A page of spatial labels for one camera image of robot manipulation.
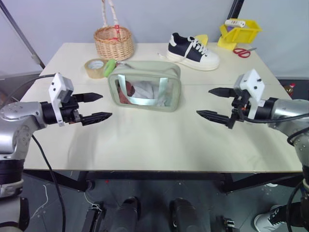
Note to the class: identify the purple item in bin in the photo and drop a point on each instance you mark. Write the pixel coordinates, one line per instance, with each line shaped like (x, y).
(229, 29)

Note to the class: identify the grey metal slanted pole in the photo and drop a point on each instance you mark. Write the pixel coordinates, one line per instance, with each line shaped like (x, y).
(24, 36)

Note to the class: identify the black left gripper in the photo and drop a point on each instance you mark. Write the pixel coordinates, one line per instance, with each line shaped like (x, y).
(70, 112)

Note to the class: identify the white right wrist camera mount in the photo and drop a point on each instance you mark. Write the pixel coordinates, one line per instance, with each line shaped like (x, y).
(253, 84)

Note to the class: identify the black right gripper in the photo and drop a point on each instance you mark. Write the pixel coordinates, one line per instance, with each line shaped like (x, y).
(240, 104)

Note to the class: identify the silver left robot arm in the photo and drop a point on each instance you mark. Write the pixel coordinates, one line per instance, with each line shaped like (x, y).
(23, 113)

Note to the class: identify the green transparent toiletry bag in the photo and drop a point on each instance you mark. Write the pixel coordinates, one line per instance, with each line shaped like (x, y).
(154, 70)

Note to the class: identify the black and white sneaker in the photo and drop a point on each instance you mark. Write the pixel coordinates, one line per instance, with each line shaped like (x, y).
(193, 54)

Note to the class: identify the black table frame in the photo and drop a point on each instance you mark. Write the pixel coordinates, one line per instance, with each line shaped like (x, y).
(144, 176)

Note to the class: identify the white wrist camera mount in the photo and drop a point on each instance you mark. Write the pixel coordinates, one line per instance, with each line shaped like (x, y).
(253, 84)
(59, 83)

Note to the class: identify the bright green oval tag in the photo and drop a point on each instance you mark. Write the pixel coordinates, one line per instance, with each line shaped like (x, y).
(109, 68)

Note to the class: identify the yellow sheet piece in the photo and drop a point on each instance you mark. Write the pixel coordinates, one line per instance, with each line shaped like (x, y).
(202, 38)

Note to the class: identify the dark red cloth garment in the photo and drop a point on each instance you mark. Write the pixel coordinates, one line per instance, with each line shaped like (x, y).
(125, 93)

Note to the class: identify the yellow plastic bin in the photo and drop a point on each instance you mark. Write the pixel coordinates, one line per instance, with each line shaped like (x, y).
(241, 35)

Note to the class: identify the brown packing tape roll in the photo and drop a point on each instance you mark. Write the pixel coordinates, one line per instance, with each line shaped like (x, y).
(93, 71)

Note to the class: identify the black block under table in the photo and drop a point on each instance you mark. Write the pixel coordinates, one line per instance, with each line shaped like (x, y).
(93, 217)

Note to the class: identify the white power strip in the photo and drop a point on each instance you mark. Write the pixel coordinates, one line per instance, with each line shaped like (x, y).
(235, 23)

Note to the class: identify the dark rounded shape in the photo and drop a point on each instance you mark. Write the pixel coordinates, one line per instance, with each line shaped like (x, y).
(128, 215)
(186, 216)

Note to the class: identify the bottle with red cap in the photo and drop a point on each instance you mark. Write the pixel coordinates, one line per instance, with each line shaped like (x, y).
(289, 89)

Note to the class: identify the white bystander shoe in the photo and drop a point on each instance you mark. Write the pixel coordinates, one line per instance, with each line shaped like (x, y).
(268, 220)

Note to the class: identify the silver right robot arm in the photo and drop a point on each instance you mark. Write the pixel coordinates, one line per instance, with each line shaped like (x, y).
(287, 108)

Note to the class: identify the dark slanted pole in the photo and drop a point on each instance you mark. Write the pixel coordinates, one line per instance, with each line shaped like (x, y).
(236, 9)

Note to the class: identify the white cloth garment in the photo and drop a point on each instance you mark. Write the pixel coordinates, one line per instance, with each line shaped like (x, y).
(144, 90)

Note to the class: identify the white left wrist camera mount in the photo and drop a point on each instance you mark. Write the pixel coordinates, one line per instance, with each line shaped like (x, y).
(59, 83)

